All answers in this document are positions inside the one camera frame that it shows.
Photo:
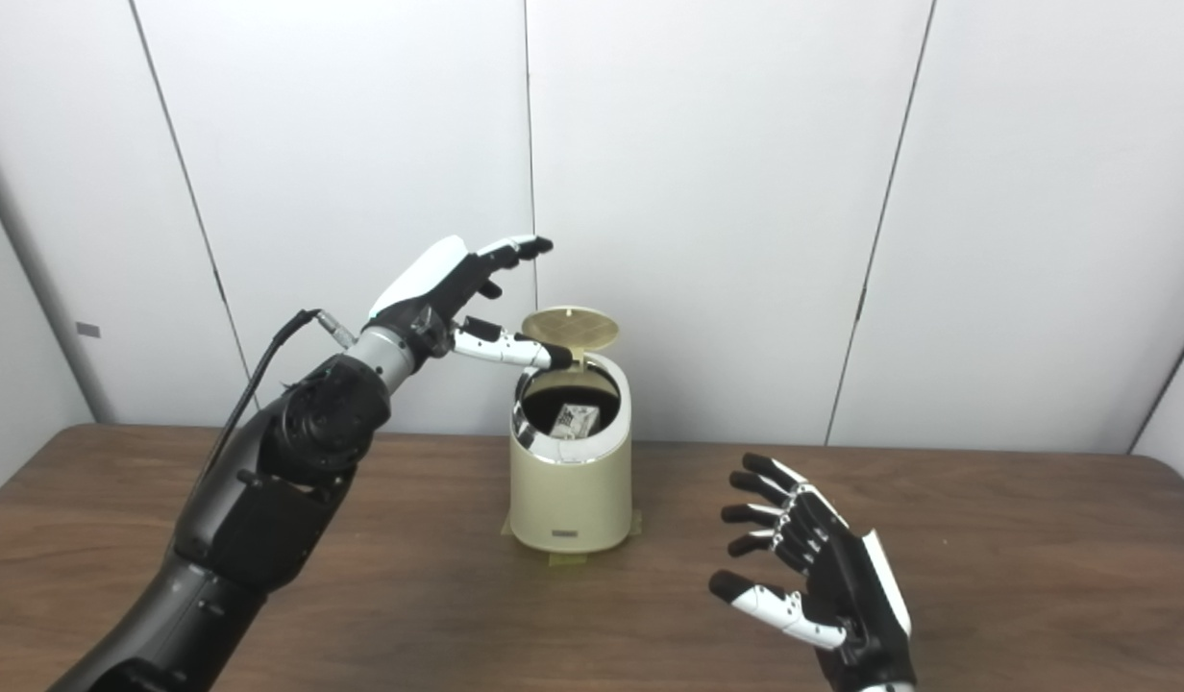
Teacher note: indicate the round cream bin lid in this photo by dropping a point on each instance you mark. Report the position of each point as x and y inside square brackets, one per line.
[573, 329]

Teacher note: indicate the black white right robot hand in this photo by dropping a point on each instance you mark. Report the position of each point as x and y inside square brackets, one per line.
[851, 596]

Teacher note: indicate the cream-colored bin body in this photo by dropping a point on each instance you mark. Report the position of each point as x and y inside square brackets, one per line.
[571, 500]

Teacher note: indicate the small white green milk carton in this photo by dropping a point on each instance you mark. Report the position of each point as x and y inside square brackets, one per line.
[576, 421]

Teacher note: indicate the grey wall tape mark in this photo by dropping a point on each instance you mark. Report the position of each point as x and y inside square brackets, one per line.
[87, 330]

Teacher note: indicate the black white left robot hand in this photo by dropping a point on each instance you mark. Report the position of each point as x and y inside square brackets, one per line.
[429, 288]

